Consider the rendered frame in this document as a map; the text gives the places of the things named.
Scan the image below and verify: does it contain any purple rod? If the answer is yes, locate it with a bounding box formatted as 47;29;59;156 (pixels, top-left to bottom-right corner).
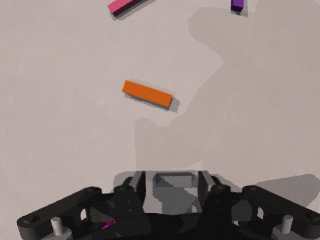
231;0;244;12

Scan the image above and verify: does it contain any pink rod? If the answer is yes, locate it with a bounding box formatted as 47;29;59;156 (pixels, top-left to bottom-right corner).
108;0;142;17

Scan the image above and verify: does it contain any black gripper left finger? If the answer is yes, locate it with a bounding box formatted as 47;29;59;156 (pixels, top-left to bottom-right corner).
17;171;152;240

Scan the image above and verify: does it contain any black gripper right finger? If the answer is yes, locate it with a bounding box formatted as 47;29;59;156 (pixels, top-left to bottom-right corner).
195;170;320;240

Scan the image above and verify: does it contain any orange rod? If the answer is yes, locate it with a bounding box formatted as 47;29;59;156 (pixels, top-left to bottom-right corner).
122;80;173;107

